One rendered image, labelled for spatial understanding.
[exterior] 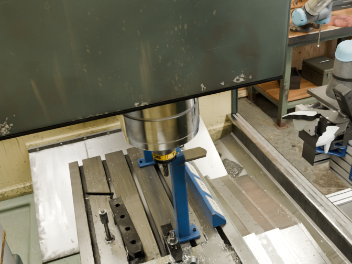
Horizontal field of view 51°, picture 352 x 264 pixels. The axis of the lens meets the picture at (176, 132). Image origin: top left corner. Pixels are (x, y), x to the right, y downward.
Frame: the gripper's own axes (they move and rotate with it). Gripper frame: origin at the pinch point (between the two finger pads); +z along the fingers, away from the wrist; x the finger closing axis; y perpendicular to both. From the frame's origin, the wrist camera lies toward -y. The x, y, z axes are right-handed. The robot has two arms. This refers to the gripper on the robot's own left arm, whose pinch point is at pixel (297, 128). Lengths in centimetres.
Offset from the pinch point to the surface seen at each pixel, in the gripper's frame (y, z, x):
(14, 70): -35, 59, -18
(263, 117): 130, -115, 204
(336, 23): 41, -162, 178
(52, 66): -34, 54, -18
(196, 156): 8.4, 24.4, 10.4
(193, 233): 39.0, 26.7, 11.3
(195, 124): -15.7, 31.9, -11.4
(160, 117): -19.9, 39.0, -13.2
